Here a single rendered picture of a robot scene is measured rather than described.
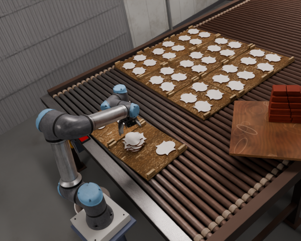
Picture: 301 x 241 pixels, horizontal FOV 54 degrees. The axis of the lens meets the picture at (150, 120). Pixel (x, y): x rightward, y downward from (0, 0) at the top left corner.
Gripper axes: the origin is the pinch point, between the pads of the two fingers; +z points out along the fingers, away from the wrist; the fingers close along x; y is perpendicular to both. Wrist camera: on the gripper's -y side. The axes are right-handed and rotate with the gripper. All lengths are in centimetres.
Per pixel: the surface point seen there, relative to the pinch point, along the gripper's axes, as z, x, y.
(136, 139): 6.9, 2.1, 2.6
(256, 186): 14, 43, 70
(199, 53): 11, 102, -75
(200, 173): 14, 24, 45
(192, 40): 11, 112, -104
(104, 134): 12.0, -14.2, -22.1
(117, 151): 12.0, -12.3, -0.2
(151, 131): 12.0, 15.2, -4.2
